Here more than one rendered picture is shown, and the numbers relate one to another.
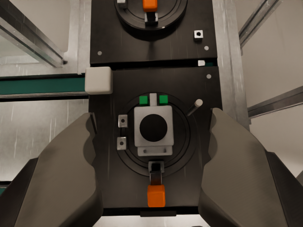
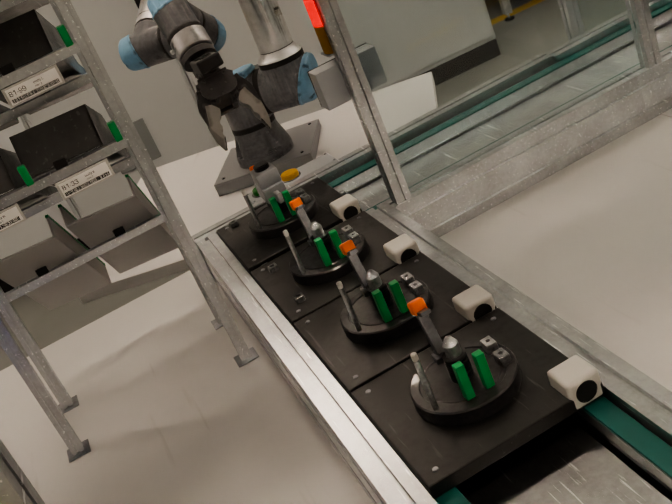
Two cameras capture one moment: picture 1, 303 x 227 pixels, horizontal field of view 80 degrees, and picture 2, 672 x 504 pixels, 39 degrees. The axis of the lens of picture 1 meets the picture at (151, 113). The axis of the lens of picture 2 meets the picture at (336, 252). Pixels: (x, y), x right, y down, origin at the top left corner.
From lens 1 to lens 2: 1.76 m
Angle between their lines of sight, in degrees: 73
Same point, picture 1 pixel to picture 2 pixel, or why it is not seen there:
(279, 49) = (189, 387)
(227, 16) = (251, 301)
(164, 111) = (258, 174)
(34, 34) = (381, 164)
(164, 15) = (305, 251)
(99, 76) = (340, 202)
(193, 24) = (281, 273)
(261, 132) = (198, 324)
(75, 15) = (406, 222)
